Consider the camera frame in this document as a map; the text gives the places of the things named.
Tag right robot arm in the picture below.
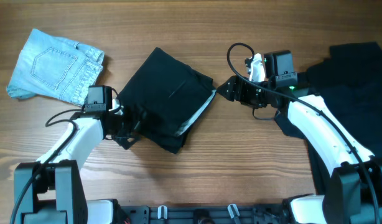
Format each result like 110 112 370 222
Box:
218 50 382 223

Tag black shorts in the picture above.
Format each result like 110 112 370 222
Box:
118 48 216 154

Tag folded light blue jeans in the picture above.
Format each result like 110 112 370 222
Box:
6 29 105 106

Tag pile of black clothes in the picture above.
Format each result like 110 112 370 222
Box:
274 42 382 194

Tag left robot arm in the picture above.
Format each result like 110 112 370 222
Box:
10 85 139 223

